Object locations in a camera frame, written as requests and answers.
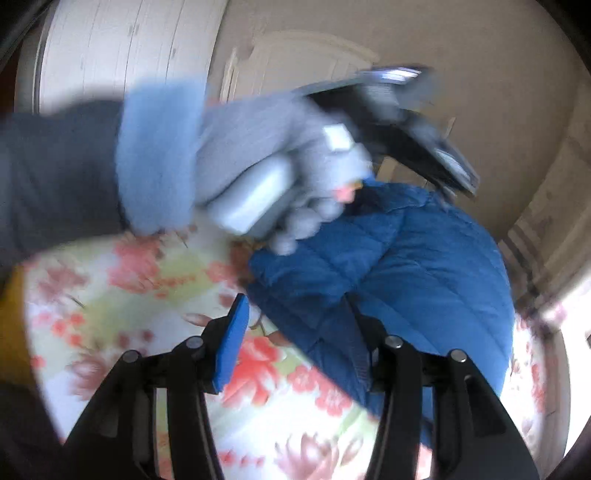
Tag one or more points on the white wardrobe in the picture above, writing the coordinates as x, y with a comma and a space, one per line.
99, 49

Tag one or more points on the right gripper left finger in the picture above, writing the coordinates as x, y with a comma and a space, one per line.
115, 436

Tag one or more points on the yellow bed sheet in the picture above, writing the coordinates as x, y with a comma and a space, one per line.
15, 361

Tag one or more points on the patterned curtain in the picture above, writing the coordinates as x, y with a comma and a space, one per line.
547, 250

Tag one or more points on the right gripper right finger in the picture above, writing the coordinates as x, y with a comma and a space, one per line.
432, 372

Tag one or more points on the grey gloved left hand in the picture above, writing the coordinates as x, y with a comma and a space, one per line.
276, 168

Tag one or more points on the floral quilt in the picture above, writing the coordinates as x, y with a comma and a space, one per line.
278, 417

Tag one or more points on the dark sleeve blue cuff forearm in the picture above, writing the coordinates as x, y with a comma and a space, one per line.
99, 168

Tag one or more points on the blue quilted puffer jacket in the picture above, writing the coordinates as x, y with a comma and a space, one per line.
428, 271

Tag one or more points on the white wooden headboard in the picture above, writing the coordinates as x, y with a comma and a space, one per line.
291, 59

